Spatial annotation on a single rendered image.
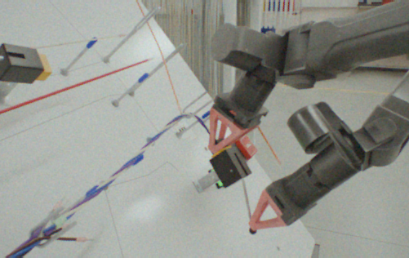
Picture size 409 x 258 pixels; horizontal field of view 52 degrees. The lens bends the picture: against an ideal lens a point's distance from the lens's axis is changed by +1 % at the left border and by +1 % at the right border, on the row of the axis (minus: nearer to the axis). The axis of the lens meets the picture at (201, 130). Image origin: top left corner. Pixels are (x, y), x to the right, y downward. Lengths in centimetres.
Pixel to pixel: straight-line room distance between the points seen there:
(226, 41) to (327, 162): 23
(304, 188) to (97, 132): 32
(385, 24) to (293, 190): 29
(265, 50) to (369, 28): 16
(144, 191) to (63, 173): 14
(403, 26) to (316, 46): 13
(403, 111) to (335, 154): 12
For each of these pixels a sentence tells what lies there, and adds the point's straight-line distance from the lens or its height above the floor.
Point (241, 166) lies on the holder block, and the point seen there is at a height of 114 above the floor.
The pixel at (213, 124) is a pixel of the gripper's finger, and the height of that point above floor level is 121.
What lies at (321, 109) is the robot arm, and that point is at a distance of 68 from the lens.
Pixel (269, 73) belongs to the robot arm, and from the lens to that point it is 65.
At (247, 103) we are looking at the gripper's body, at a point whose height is 125.
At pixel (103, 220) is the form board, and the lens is 57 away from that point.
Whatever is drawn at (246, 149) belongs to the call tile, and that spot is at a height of 110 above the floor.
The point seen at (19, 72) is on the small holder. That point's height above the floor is 133.
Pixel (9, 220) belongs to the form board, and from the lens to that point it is 50.
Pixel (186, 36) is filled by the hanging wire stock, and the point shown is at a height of 129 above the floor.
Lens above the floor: 142
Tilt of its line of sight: 18 degrees down
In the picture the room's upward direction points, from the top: straight up
